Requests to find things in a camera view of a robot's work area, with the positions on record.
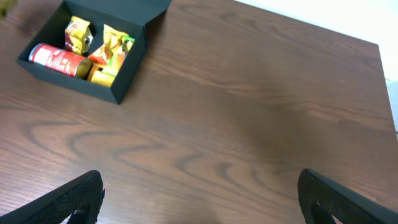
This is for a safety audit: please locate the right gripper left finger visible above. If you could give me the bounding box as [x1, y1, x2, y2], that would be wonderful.
[1, 170, 105, 223]

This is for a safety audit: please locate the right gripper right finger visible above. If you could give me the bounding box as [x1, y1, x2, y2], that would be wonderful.
[297, 169, 397, 224]

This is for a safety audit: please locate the small yellow candy packet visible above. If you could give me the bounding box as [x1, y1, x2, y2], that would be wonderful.
[87, 64, 115, 87]

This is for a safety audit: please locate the red soda can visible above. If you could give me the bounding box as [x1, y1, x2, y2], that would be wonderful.
[28, 43, 93, 79]

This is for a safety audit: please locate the yellow orange snack packet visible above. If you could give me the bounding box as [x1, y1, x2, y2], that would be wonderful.
[88, 24, 128, 66]

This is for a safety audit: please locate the black gift box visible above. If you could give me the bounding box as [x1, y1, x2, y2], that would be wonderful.
[17, 0, 171, 104]

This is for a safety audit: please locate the green orange snack packet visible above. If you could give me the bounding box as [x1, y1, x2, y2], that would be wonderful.
[102, 35, 135, 77]

